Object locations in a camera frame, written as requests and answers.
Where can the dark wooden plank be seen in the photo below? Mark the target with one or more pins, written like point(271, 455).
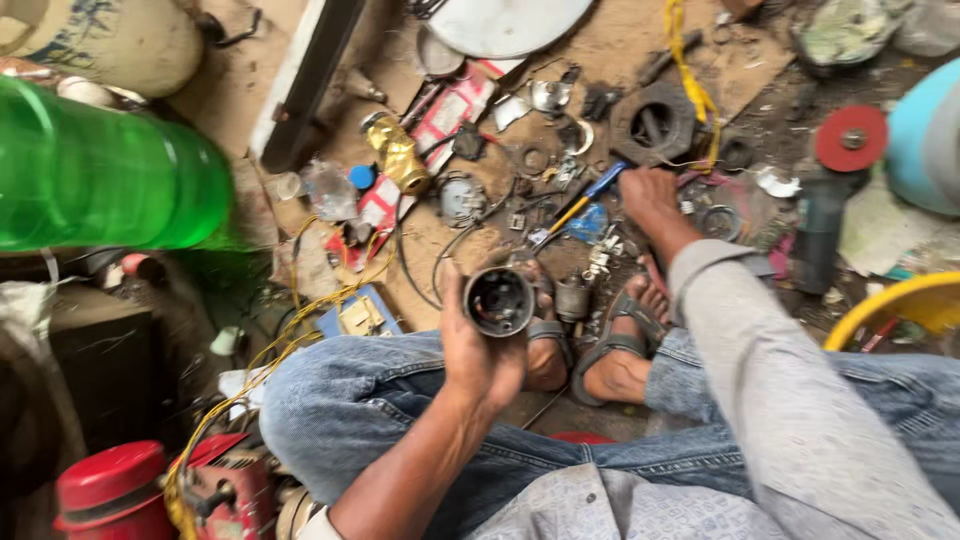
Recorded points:
point(304, 82)

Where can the person's right fingers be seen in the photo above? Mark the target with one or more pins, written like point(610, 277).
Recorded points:
point(631, 196)

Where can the person's left hand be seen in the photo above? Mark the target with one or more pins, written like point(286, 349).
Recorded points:
point(472, 352)

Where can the shiny metal scrap piece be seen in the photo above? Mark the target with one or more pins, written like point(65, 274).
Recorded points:
point(549, 96)

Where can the grey dirty bowl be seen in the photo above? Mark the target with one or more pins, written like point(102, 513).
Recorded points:
point(844, 31)

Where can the yellow plastic basin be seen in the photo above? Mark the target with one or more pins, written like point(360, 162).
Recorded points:
point(900, 307)

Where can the red machine housing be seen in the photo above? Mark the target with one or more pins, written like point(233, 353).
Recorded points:
point(225, 487)

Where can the gold foil wrapped part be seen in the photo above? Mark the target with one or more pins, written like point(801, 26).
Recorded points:
point(396, 154)

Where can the small metal motor cylinder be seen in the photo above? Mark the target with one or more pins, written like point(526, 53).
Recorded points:
point(574, 298)

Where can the light blue plastic container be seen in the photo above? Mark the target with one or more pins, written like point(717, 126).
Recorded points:
point(924, 135)

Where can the blue flat box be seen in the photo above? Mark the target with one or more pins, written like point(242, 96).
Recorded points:
point(358, 313)

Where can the blue plastic scrap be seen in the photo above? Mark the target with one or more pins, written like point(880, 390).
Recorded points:
point(588, 223)

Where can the angle grinder with red disc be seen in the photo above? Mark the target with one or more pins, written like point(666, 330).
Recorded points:
point(832, 187)

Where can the round white metal plate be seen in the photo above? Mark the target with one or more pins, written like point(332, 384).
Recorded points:
point(502, 24)

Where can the person's right hand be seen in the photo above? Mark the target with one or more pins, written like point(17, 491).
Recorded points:
point(651, 201)

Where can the round grey metal cap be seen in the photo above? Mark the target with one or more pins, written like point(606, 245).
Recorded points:
point(460, 201)

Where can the red metal canister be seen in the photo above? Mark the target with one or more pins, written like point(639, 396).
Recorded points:
point(112, 491)

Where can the blue bottle cap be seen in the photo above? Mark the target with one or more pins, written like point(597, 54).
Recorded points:
point(361, 176)

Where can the clear plastic bag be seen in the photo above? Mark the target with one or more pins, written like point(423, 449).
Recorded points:
point(330, 191)

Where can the round metal motor housing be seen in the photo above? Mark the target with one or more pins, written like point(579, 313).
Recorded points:
point(499, 301)

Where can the white printed sack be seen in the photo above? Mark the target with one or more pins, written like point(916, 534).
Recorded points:
point(112, 37)

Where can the green plastic bottle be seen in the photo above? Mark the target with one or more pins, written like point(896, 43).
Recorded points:
point(105, 172)

